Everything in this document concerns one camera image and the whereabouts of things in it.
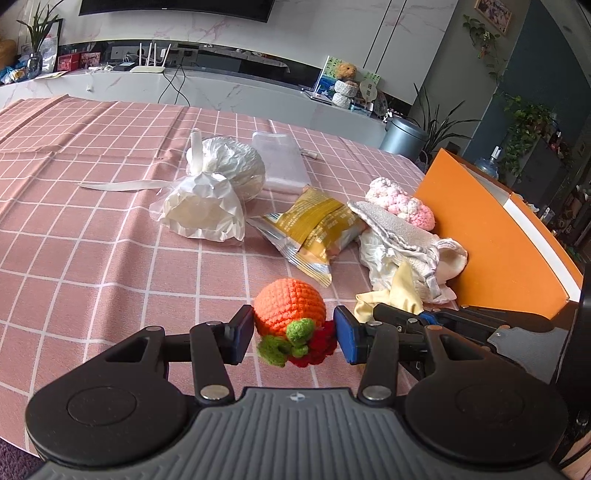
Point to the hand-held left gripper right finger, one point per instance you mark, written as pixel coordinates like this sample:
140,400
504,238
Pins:
347,337

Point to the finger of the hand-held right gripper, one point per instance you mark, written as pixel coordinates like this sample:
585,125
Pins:
466,318
395,314

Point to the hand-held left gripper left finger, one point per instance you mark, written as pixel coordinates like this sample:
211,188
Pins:
241,337

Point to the pale yellow cloth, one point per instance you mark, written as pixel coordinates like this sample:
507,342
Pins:
406,288

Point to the orange crochet fruit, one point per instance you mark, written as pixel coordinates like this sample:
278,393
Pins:
288,304

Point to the orange box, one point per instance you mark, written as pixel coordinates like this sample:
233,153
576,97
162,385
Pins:
485,240

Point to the white plastic bag bundle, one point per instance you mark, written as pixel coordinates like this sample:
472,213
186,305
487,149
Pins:
207,203

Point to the clear plastic bag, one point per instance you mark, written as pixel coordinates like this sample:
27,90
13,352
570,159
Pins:
281,159

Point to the person's right forearm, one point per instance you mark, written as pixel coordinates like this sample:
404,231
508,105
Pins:
577,470

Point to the grey white towel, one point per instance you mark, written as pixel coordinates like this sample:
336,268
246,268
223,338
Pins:
399,230

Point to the pink crochet toy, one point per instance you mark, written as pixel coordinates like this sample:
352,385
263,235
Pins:
401,203

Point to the yellow snack packet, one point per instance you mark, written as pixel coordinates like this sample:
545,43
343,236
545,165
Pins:
314,221

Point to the blue water bottle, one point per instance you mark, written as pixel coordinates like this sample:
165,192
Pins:
488,164

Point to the pink checked tablecloth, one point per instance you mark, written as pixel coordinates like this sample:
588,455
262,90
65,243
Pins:
92,277

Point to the grey trash can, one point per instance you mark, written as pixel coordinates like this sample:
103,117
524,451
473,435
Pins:
401,138

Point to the long-leaf potted plant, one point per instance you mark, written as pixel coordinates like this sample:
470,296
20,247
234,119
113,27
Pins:
438,129

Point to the bushy green potted plant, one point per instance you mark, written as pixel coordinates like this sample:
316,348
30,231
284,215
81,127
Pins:
526,124

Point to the white crochet pot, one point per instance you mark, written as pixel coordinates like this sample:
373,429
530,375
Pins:
342,100

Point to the white round paper fan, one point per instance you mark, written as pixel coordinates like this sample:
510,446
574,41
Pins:
369,86

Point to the teddy bear in white baskets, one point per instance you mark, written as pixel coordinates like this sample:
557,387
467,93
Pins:
347,86

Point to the white marble media console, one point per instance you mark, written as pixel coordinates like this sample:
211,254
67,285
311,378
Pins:
231,92

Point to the blue green painting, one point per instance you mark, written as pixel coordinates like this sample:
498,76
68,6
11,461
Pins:
323,78

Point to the brown teddy bear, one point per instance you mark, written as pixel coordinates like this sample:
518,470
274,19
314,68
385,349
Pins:
345,70

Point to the hanging ivy plant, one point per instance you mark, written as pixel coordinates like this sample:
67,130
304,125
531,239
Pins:
485,41

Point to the white router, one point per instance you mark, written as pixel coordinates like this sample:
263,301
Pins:
147,69

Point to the small black box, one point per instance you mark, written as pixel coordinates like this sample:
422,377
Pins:
123,67

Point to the red box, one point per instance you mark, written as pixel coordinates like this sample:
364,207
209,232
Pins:
91,60
69,62

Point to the black television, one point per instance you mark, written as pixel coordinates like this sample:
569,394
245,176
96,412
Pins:
175,7

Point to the blue white snack bag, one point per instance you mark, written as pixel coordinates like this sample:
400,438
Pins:
11,74

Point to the green plant in glass vase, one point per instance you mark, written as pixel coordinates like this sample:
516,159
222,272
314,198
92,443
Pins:
34,50

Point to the golden vase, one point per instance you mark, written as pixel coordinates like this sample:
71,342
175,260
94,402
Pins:
7,53

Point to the framed wall picture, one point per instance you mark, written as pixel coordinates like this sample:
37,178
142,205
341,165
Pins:
493,14

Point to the black picture frame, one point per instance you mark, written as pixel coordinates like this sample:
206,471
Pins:
56,41

